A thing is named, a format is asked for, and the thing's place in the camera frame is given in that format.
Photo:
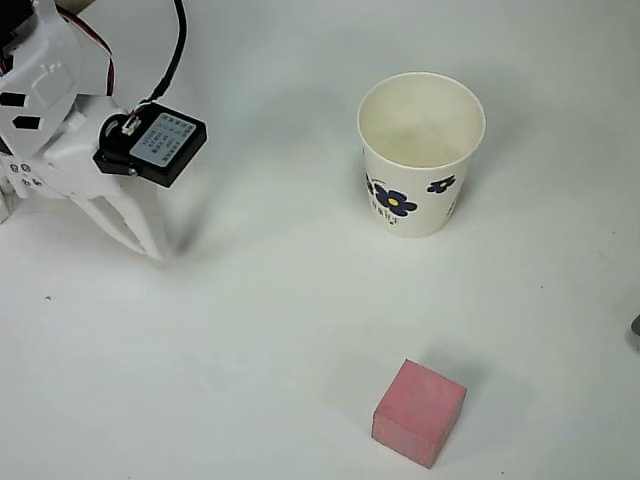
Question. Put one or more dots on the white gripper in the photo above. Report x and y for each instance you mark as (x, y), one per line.
(75, 172)

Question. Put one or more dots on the grey object at table edge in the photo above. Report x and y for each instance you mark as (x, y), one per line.
(636, 330)

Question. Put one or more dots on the pink foam cube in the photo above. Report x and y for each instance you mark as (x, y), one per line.
(417, 410)

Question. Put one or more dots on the black camera module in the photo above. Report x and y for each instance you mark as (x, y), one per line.
(160, 145)

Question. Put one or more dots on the flower print paper cup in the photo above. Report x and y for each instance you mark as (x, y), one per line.
(420, 200)

